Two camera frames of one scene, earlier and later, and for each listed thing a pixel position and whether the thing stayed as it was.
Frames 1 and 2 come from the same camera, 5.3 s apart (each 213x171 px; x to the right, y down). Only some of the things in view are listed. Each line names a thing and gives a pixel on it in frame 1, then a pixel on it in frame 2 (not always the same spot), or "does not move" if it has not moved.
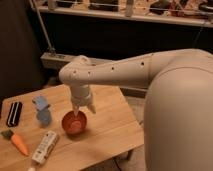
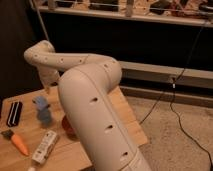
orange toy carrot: (16, 139) does not move
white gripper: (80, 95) → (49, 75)
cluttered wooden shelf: (198, 13) does not move
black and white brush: (14, 114) does not move
